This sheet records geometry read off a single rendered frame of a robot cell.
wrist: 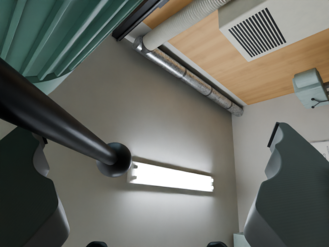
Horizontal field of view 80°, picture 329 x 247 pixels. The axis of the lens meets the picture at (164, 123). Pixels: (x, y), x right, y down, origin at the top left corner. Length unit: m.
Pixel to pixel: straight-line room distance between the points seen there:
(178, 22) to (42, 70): 1.66
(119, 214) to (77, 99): 0.97
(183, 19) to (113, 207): 1.59
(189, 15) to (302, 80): 1.20
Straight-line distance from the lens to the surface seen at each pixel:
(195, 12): 1.75
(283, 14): 1.74
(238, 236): 3.07
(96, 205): 1.67
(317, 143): 3.10
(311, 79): 2.25
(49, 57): 0.18
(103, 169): 0.20
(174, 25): 1.84
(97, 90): 1.79
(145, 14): 1.88
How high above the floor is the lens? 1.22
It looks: 43 degrees up
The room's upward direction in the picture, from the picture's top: 107 degrees counter-clockwise
